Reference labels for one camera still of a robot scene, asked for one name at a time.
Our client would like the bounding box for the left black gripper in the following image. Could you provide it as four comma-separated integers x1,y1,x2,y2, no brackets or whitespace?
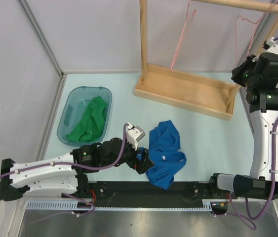
101,136,154,173

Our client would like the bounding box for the blue tank top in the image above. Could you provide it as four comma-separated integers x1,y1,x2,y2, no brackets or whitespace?
145,120,187,190

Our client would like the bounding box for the green tank top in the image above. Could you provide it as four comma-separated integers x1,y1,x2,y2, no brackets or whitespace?
66,96,108,143

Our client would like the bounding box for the pink wire hanger with blue top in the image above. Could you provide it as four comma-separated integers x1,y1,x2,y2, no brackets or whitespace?
228,0,278,69

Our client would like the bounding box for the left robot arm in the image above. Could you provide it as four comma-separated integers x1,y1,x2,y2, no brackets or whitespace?
0,138,155,201

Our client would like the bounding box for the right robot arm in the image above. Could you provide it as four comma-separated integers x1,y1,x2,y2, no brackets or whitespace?
208,52,278,200

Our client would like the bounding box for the wooden clothes rack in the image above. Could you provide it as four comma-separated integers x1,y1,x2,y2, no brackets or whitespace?
134,0,278,120

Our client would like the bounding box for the teal plastic bin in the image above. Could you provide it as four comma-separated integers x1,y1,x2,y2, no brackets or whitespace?
57,86,112,147

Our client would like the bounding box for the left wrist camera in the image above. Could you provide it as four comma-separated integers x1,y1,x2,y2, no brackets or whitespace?
126,123,146,150

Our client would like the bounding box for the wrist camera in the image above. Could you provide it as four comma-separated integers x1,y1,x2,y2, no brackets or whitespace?
126,123,146,150
263,37,278,55

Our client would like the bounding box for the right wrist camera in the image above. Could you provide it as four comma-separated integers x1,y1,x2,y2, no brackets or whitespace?
263,37,278,55

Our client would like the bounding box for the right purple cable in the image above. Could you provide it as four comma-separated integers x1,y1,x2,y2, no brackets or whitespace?
229,34,278,230

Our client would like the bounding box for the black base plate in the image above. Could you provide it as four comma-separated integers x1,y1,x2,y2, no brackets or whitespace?
81,181,226,209

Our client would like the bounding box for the white cable duct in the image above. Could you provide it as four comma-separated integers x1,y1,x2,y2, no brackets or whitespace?
26,199,218,212

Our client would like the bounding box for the aluminium frame post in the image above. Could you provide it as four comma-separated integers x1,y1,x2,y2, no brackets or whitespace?
17,0,64,78

